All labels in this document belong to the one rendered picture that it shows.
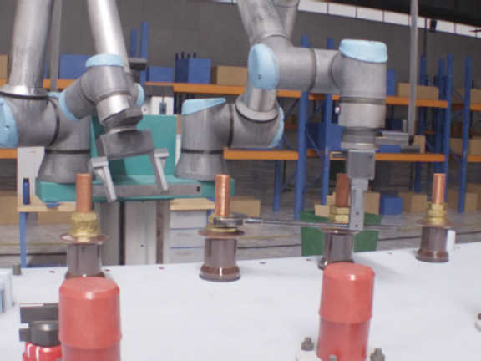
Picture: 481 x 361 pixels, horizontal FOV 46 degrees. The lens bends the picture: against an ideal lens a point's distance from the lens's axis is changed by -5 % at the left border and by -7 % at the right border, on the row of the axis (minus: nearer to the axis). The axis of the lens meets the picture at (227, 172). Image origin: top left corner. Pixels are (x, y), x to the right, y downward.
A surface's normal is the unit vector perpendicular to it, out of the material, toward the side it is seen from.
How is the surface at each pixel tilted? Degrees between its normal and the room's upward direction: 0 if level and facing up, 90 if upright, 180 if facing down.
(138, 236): 90
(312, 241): 94
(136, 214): 90
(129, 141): 67
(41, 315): 90
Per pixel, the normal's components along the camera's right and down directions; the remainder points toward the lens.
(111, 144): 0.51, -0.30
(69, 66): 0.31, 0.11
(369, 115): 0.09, 0.10
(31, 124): 0.74, 0.26
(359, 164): -0.16, 0.09
